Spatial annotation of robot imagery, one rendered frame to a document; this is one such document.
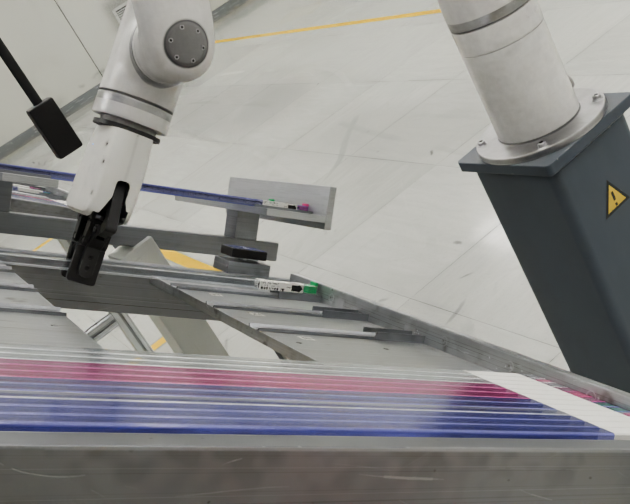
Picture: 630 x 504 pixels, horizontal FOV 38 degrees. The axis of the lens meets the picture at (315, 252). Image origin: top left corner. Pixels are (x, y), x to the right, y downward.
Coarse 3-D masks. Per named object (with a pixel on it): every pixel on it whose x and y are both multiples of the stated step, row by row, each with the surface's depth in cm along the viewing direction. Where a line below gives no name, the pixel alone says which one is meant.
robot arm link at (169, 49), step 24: (144, 0) 90; (168, 0) 90; (192, 0) 91; (144, 24) 90; (168, 24) 90; (192, 24) 91; (144, 48) 91; (168, 48) 90; (192, 48) 91; (144, 72) 95; (168, 72) 92; (192, 72) 92
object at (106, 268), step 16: (0, 256) 96; (16, 256) 97; (32, 256) 97; (112, 272) 102; (128, 272) 103; (144, 272) 104; (160, 272) 104; (176, 272) 105; (192, 272) 107; (256, 288) 111; (304, 288) 114
